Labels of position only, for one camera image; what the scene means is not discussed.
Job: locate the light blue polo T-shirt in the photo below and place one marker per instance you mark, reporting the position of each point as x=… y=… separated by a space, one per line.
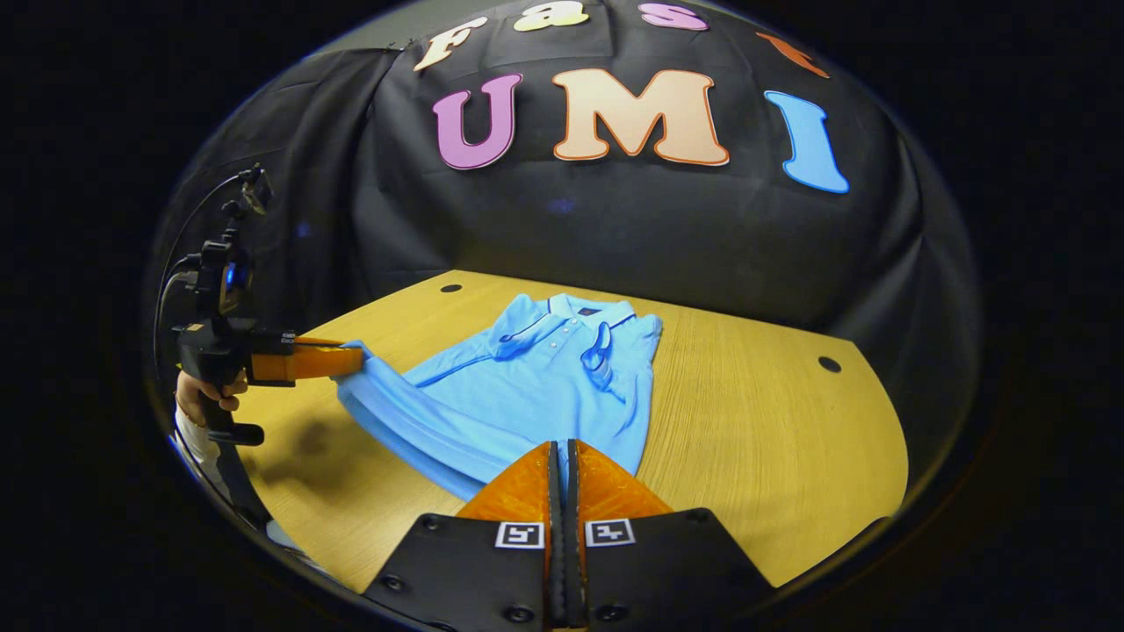
x=527 y=386

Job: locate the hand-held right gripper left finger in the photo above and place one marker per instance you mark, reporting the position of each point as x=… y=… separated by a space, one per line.
x=549 y=535

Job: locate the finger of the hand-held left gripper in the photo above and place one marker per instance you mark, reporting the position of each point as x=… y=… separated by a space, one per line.
x=320 y=341
x=316 y=364

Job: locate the black backdrop cloth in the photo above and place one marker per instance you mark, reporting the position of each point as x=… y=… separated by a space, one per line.
x=615 y=237

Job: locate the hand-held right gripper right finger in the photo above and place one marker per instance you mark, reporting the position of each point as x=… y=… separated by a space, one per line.
x=572 y=535

